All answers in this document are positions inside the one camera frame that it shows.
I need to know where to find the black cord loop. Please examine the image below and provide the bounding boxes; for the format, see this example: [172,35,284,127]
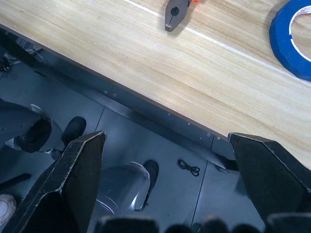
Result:
[177,158,201,178]

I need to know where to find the silver robot leg black foot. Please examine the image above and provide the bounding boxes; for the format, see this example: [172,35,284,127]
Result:
[0,99,87,155]
[96,159,160,216]

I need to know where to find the blue tape roll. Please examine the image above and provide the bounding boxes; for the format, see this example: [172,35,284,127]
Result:
[268,0,311,82]

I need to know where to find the black metal table frame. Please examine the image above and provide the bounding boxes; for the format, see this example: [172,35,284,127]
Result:
[0,26,240,172]

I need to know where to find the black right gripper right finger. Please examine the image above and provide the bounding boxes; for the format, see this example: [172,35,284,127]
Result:
[228,132,311,223]

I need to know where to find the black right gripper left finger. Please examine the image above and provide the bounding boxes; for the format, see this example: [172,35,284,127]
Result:
[0,131,107,233]

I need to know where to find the orange handled pliers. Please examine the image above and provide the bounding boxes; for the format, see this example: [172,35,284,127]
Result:
[164,0,202,32]

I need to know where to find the white shoe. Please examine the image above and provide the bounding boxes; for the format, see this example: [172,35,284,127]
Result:
[0,193,17,228]

